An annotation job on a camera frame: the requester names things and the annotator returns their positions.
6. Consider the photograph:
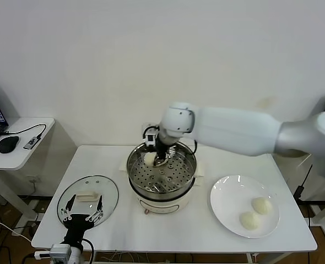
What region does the black usb hub cable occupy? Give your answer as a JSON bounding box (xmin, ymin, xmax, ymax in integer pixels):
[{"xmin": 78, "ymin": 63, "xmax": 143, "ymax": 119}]
[{"xmin": 0, "ymin": 124, "xmax": 47, "ymax": 138}]

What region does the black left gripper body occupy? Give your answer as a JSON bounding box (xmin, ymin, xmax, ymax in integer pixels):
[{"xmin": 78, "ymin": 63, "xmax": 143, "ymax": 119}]
[{"xmin": 62, "ymin": 213, "xmax": 95, "ymax": 248}]

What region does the black cable with adapter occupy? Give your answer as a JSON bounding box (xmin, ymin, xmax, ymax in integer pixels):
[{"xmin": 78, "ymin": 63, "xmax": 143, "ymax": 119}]
[{"xmin": 295, "ymin": 164, "xmax": 313, "ymax": 203}]

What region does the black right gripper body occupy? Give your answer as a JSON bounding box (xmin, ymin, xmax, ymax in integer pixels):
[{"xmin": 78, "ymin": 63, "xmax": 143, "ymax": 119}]
[{"xmin": 154, "ymin": 136, "xmax": 171, "ymax": 160}]

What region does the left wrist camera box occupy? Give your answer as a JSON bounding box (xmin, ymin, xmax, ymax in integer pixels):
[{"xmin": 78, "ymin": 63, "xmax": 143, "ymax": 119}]
[{"xmin": 50, "ymin": 244, "xmax": 72, "ymax": 262}]

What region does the grey usb hub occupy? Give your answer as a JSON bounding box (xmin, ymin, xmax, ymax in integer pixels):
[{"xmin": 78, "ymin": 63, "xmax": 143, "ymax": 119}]
[{"xmin": 23, "ymin": 135, "xmax": 41, "ymax": 151}]

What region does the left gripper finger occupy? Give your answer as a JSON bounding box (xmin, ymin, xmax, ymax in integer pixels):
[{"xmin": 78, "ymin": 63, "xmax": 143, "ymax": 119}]
[
  {"xmin": 85, "ymin": 194, "xmax": 104, "ymax": 222},
  {"xmin": 60, "ymin": 194, "xmax": 77, "ymax": 221}
]

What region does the cream electric cooking pot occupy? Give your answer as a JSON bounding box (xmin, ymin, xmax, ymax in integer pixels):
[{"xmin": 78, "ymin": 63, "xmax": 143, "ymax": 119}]
[{"xmin": 119, "ymin": 160, "xmax": 207, "ymax": 215}]

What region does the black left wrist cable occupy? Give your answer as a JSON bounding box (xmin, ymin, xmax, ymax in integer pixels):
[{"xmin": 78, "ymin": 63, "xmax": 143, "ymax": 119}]
[{"xmin": 81, "ymin": 238, "xmax": 95, "ymax": 264}]

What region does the white side table with label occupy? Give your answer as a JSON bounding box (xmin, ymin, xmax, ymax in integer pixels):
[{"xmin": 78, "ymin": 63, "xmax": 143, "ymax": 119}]
[{"xmin": 302, "ymin": 153, "xmax": 325, "ymax": 243}]

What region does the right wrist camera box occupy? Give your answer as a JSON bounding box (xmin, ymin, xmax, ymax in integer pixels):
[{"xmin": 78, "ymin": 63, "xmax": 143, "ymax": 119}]
[{"xmin": 143, "ymin": 125, "xmax": 160, "ymax": 146}]

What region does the white steamed baozi bun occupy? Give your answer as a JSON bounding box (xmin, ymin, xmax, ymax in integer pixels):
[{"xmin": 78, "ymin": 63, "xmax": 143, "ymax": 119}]
[
  {"xmin": 251, "ymin": 196, "xmax": 272, "ymax": 215},
  {"xmin": 239, "ymin": 211, "xmax": 262, "ymax": 230},
  {"xmin": 142, "ymin": 153, "xmax": 156, "ymax": 167}
]

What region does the black computer mouse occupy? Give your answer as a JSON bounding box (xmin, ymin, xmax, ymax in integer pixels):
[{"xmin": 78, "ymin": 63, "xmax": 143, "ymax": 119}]
[{"xmin": 0, "ymin": 136, "xmax": 20, "ymax": 155}]

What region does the stainless steel steamer basket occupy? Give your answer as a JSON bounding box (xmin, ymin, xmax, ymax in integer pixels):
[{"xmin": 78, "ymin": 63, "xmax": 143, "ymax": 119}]
[{"xmin": 127, "ymin": 138, "xmax": 197, "ymax": 196}]

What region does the white round plate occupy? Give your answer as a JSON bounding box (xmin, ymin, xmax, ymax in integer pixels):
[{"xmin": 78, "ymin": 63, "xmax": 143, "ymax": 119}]
[{"xmin": 209, "ymin": 175, "xmax": 280, "ymax": 239}]

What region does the white floor cable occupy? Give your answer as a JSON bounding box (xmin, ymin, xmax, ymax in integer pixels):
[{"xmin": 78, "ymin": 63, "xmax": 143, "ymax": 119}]
[{"xmin": 0, "ymin": 213, "xmax": 33, "ymax": 243}]

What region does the glass lid with cream handle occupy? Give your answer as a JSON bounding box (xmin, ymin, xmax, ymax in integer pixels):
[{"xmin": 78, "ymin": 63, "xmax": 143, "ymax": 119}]
[{"xmin": 57, "ymin": 175, "xmax": 120, "ymax": 230}]

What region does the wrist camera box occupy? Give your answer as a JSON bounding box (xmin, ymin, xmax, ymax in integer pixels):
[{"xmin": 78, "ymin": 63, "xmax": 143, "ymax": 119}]
[
  {"xmin": 50, "ymin": 244, "xmax": 72, "ymax": 262},
  {"xmin": 143, "ymin": 125, "xmax": 160, "ymax": 146}
]

